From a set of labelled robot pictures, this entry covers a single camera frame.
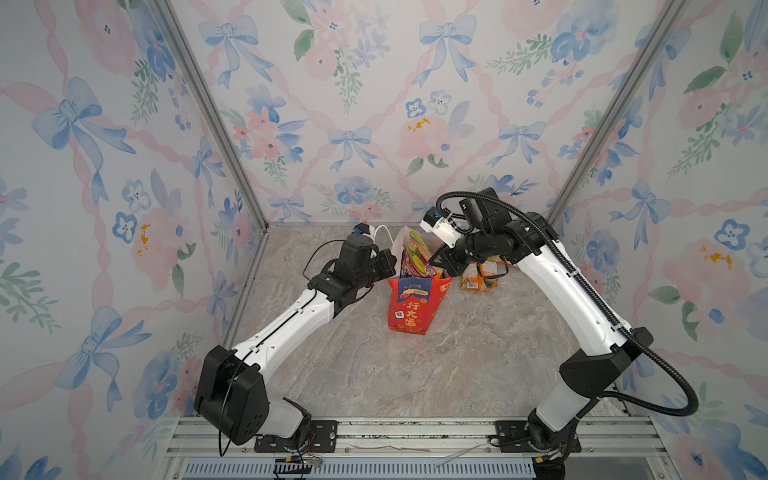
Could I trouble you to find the pink fruit candy pack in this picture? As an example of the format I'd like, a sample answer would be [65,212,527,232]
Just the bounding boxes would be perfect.
[400,231,443,279]

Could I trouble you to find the red paper bag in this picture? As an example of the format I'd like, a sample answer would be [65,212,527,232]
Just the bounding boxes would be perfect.
[387,227,452,335]

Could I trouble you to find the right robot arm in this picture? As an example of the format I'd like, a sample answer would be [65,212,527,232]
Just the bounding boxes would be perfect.
[421,188,653,452]

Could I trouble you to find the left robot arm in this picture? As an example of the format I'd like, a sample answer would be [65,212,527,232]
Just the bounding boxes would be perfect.
[194,223,397,452]

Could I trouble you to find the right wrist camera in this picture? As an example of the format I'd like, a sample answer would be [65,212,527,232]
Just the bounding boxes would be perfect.
[420,206,468,248]

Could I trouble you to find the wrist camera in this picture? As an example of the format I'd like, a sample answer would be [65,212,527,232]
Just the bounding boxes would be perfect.
[420,206,468,248]
[353,223,373,238]

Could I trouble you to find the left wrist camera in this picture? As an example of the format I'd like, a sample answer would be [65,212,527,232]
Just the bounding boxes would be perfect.
[353,223,373,238]

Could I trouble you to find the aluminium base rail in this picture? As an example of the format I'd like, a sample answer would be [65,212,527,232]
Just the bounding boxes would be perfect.
[155,417,681,479]

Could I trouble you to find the black corrugated cable conduit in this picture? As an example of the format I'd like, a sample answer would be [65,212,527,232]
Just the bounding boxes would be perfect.
[435,190,700,418]

